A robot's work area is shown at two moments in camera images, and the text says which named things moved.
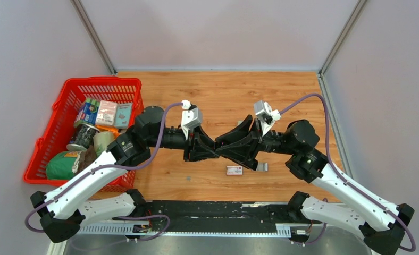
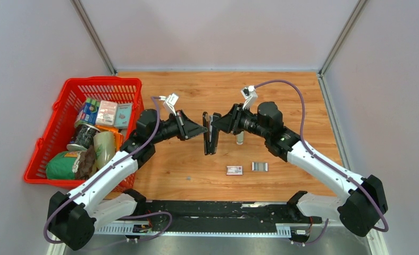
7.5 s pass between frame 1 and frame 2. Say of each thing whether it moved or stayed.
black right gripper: moved
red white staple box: stayed
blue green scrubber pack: stayed
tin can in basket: stayed
